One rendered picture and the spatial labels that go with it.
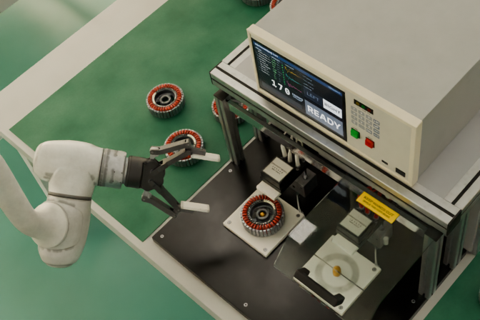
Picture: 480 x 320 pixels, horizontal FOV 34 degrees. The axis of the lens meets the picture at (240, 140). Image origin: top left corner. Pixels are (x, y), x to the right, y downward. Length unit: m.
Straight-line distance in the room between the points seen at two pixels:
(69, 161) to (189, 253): 0.41
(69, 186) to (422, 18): 0.86
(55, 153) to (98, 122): 0.54
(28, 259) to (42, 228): 1.33
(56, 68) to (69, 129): 0.27
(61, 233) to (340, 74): 0.71
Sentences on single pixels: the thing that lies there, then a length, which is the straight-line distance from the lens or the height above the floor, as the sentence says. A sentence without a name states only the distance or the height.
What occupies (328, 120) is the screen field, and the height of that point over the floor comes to 1.17.
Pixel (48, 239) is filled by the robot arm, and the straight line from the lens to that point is 1.80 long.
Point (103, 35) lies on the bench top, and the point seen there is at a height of 0.75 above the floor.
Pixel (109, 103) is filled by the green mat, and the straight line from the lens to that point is 2.39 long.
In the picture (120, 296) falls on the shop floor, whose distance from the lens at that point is 2.89.
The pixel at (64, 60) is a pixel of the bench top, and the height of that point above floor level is 0.75.
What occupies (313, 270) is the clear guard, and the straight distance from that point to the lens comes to 1.64.
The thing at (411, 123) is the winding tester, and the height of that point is 1.32.
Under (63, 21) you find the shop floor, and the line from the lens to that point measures 3.84.
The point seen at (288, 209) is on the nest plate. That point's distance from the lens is 2.02.
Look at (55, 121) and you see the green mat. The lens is 2.41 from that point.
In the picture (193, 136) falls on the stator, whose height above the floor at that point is 0.78.
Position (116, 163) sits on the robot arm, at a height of 1.08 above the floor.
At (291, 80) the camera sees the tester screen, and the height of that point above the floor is 1.23.
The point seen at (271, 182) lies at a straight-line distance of 1.93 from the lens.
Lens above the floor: 2.51
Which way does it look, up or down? 53 degrees down
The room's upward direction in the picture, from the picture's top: 13 degrees counter-clockwise
